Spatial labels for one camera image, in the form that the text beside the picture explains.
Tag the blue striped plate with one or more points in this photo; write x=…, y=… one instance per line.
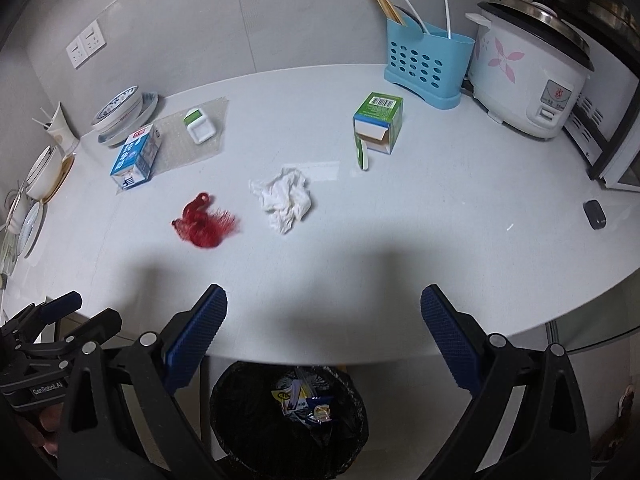
x=32, y=227

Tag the dark blue wrapper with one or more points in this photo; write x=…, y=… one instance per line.
x=320, y=404

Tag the white plastic stick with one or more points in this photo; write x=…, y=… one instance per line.
x=446, y=10
x=47, y=114
x=41, y=123
x=407, y=2

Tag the white tissue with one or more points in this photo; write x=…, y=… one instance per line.
x=285, y=200

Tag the small black object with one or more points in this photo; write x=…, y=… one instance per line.
x=595, y=214

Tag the person's left hand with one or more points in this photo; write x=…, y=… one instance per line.
x=47, y=426

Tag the white wall socket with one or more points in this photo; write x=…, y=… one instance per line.
x=76, y=51
x=94, y=37

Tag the white bottle with green label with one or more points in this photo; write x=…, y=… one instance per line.
x=202, y=130

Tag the person's shoe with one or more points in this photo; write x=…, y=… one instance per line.
x=627, y=401

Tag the wooden coaster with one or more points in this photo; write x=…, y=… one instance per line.
x=65, y=172

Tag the blue floral bowl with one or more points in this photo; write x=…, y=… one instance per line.
x=117, y=102

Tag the stacked floral bowls on plate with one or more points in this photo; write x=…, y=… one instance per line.
x=150, y=102

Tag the yellow snack bag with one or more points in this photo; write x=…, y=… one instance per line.
x=285, y=396

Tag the green carton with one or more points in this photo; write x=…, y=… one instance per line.
x=380, y=110

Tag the blue milk carton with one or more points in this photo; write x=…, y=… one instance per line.
x=132, y=157

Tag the clear bubble wrap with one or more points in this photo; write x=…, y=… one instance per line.
x=175, y=146

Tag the black trash bin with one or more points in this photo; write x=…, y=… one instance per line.
x=250, y=440

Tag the small white dish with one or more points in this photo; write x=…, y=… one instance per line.
x=15, y=210

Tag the white ceramic cup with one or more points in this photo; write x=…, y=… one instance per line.
x=62, y=132

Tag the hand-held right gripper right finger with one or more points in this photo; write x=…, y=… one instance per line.
x=450, y=340

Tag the white bowl with blue rim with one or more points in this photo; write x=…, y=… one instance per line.
x=120, y=124

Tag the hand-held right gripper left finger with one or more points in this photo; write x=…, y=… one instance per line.
x=195, y=340

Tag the blue utensil holder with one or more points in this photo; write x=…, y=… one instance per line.
x=425, y=67

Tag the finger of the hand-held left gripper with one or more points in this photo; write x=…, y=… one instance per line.
x=60, y=306
x=97, y=326

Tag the white toaster oven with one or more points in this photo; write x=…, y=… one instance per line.
x=615, y=125

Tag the white rice cooker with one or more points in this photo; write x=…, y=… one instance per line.
x=520, y=70

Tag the red mesh net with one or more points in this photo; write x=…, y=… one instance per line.
x=205, y=222

